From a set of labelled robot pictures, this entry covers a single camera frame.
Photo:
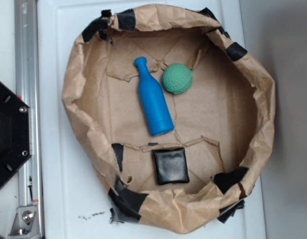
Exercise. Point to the green dimpled foam ball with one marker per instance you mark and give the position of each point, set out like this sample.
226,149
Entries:
177,78

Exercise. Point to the blue plastic toy bottle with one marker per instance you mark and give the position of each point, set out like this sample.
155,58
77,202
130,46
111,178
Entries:
153,101

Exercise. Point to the brown paper bag tray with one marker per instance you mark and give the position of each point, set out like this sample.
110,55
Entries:
224,121

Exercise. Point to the black square rubber pad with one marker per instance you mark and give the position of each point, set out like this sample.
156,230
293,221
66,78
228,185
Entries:
171,166

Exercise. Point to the white plastic tray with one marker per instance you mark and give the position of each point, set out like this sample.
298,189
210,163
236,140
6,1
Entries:
75,203

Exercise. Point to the black hexagonal robot base plate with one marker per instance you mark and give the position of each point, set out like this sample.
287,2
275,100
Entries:
15,147

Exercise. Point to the metal corner bracket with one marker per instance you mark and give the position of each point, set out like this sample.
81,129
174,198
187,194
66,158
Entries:
25,224

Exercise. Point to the aluminium extrusion rail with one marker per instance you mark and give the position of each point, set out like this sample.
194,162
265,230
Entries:
30,186

